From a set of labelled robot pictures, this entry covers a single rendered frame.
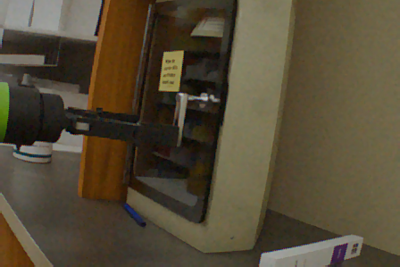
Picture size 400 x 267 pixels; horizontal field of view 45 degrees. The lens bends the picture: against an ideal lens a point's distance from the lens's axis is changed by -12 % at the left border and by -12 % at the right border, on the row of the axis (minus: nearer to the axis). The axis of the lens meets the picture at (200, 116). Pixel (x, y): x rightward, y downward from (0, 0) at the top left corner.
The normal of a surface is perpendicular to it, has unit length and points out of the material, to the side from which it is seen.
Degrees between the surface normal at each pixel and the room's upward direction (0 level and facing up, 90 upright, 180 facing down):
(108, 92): 90
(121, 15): 90
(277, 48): 90
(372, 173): 90
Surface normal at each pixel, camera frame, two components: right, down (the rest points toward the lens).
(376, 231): -0.83, -0.10
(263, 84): 0.54, 0.12
